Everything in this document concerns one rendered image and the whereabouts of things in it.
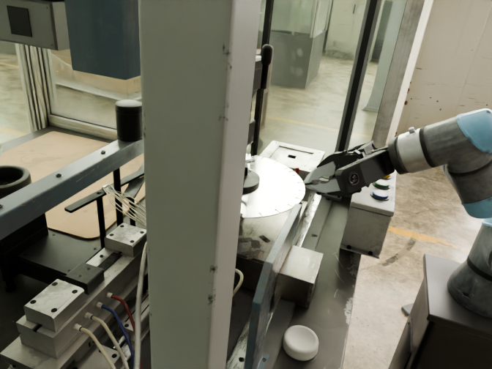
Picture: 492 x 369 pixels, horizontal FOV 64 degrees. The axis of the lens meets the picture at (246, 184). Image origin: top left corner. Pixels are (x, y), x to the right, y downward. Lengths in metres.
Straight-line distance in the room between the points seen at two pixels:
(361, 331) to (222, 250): 1.81
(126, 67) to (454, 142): 0.55
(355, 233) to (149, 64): 0.97
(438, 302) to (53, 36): 1.00
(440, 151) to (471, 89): 3.30
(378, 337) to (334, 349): 1.14
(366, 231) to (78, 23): 0.81
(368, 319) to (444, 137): 1.44
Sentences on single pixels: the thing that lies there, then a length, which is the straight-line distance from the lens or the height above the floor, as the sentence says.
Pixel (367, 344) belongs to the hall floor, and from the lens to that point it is 1.95.
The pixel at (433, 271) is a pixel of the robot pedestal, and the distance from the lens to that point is 1.16.
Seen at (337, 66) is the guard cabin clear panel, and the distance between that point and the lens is 1.28.
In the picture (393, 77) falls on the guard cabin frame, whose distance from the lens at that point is 1.27.
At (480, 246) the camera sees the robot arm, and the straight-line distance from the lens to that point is 1.04.
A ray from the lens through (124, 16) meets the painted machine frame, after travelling 0.67.
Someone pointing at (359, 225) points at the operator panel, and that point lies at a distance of 1.08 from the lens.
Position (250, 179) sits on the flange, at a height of 0.96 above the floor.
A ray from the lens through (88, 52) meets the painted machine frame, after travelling 0.73.
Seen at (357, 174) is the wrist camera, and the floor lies 1.09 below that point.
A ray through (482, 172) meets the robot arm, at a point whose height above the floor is 1.13.
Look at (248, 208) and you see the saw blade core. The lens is 0.84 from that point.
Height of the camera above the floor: 1.38
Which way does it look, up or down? 28 degrees down
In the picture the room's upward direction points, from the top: 6 degrees clockwise
